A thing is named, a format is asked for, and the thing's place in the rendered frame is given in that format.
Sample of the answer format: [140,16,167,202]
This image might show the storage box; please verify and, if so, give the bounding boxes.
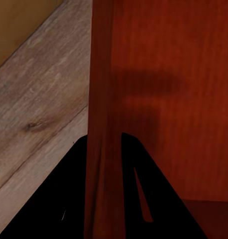
[84,0,228,239]

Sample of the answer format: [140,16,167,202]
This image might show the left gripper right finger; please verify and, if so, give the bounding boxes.
[121,132,209,239]

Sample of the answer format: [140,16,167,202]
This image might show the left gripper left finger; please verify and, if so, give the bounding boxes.
[0,135,87,239]

